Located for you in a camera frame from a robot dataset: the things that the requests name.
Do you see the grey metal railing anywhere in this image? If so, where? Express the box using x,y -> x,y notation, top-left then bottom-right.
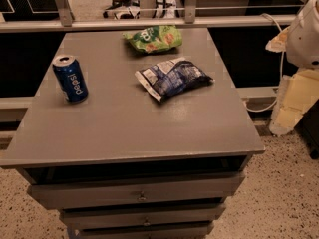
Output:
0,0 -> 295,33

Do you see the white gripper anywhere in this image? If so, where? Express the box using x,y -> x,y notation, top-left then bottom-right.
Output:
265,0 -> 319,136

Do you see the middle grey drawer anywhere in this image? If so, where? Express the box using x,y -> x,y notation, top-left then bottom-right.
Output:
61,202 -> 225,229

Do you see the top grey drawer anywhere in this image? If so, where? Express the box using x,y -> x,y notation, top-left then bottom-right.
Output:
28,172 -> 245,209

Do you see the blue chip bag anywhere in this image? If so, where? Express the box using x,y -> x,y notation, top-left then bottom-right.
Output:
135,57 -> 214,102

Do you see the grey drawer cabinet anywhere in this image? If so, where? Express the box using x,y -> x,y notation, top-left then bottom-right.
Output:
0,28 -> 266,239

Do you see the green chip bag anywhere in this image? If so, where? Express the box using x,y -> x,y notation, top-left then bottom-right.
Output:
124,25 -> 182,54

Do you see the blue pepsi can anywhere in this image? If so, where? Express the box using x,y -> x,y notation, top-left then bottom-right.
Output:
53,55 -> 89,104

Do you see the black office chair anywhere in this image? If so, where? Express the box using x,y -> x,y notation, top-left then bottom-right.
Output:
103,0 -> 140,20

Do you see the grey drawer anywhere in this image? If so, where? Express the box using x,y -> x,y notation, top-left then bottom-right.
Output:
67,221 -> 213,239
28,172 -> 245,209
61,202 -> 225,229

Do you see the bottom grey drawer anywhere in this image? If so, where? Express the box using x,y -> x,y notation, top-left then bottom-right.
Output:
67,221 -> 213,239

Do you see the white cable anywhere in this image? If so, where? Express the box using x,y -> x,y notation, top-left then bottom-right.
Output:
244,12 -> 286,114

